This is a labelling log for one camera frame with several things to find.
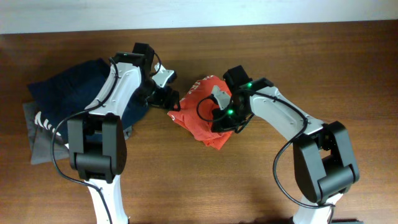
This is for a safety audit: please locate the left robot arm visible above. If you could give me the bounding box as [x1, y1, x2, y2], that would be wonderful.
[67, 52, 180, 223]

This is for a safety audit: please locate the red orange t-shirt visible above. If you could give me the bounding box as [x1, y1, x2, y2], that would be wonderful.
[167, 75, 232, 150]

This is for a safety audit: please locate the folded grey t-shirt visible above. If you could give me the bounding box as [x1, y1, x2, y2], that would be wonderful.
[22, 101, 132, 165]

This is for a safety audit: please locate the folded navy blue t-shirt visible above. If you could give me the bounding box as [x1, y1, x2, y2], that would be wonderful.
[27, 57, 151, 144]

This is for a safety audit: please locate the right black cable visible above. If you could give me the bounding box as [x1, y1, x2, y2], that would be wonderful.
[195, 90, 336, 224]

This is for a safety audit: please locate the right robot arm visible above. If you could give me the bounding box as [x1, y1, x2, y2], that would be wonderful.
[210, 78, 359, 223]

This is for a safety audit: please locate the left black cable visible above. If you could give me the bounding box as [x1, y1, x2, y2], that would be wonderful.
[49, 51, 163, 224]

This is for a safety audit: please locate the black cable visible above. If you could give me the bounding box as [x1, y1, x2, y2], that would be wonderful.
[195, 90, 336, 224]
[49, 51, 163, 224]

